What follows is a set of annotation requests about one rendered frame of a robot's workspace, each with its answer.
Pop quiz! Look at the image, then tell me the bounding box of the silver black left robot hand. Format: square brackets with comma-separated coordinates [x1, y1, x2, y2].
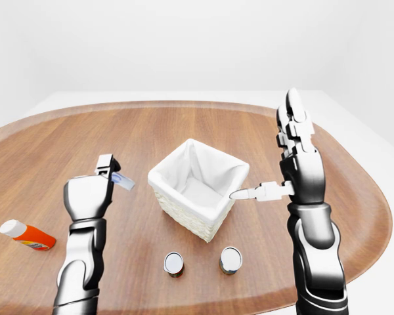
[62, 153, 122, 223]

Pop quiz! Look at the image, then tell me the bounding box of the blue white cream cheese box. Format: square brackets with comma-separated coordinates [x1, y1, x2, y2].
[111, 172, 136, 192]

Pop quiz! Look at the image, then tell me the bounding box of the tin with blue green label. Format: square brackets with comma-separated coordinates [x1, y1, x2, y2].
[219, 246, 243, 276]

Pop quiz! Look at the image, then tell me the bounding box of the orange bottle with white cap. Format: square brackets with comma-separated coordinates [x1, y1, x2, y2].
[0, 219, 57, 252]

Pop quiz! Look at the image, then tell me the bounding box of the tin with red label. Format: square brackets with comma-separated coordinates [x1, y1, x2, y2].
[163, 251, 185, 278]

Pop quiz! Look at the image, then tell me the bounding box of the white woven basket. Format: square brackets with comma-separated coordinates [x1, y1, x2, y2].
[147, 138, 251, 244]

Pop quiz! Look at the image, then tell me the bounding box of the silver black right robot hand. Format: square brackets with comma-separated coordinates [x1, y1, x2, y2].
[229, 87, 326, 206]

